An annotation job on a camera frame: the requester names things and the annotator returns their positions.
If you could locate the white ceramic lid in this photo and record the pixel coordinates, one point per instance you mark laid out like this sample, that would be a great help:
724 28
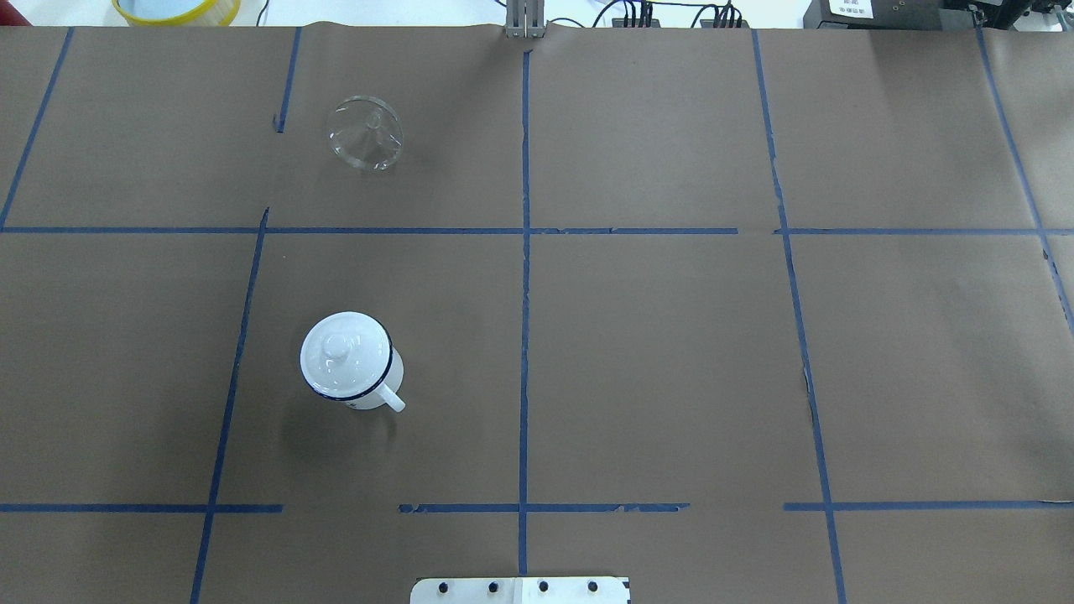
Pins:
346 356

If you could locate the clear glass funnel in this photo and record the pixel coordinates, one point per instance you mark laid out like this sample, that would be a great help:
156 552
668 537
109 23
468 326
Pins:
366 133

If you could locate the white enamel mug blue rim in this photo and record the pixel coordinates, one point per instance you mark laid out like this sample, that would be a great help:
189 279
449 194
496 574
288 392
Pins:
385 395

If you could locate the black desktop computer box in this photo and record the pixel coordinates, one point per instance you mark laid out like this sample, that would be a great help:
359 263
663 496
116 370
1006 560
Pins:
884 15

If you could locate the yellow tape roll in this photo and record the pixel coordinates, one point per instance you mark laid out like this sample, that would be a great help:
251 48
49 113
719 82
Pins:
178 13

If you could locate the aluminium frame post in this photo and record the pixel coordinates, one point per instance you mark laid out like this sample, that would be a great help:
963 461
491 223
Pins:
525 19

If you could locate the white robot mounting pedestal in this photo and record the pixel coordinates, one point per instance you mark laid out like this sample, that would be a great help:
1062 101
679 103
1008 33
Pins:
547 589

